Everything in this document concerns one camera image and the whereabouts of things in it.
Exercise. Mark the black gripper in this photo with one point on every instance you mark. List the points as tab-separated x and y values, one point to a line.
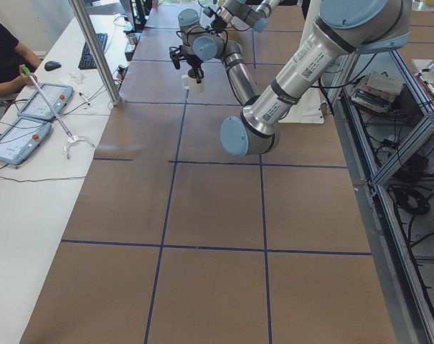
194	61

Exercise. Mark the white ceramic mug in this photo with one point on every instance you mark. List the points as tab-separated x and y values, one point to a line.
193	85

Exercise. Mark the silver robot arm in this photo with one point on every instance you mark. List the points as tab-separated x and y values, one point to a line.
341	27
199	44

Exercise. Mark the small metal cup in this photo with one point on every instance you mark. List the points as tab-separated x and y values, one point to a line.
132	38

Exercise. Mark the silver reacher grabber stick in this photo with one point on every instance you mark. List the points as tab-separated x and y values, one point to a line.
71	138

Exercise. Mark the black computer mouse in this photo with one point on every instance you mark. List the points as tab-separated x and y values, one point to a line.
51	65

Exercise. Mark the stack of books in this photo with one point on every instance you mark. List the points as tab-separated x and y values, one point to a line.
376	92

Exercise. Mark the person in black shirt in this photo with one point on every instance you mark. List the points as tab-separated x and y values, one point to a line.
13	57

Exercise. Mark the near blue teach pendant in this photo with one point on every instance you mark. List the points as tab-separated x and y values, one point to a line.
22	138

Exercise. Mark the aluminium frame post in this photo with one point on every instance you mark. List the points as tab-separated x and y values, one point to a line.
88	31

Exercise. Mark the white camera pedestal column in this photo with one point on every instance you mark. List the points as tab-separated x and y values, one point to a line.
308	110

